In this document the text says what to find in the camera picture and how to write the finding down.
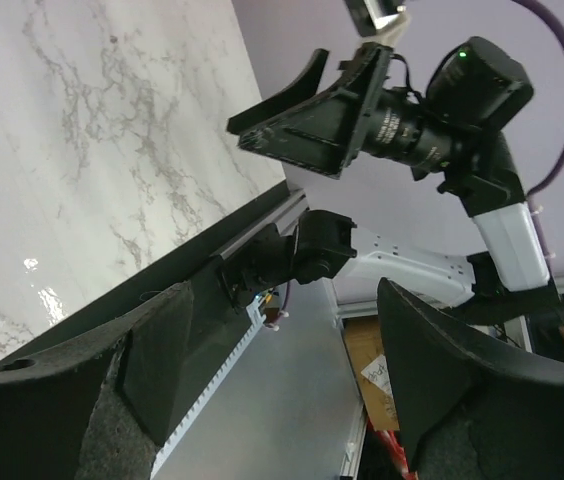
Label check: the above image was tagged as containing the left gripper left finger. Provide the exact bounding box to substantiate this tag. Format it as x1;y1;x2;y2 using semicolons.
0;282;194;479

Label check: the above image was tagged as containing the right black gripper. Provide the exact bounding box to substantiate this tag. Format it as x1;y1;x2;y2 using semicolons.
227;42;392;179

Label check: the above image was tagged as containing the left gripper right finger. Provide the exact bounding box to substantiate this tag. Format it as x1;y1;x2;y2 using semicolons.
377;278;564;479

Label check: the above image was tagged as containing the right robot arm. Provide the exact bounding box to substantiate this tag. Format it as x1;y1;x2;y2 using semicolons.
227;36;564;325

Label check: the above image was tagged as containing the cardboard box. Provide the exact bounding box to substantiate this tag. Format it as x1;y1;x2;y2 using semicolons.
344;316;400;431

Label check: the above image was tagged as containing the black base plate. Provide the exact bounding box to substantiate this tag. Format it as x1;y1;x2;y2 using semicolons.
0;182;293;381

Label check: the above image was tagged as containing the white cable duct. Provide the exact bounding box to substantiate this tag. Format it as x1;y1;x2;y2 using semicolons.
150;295;265;479

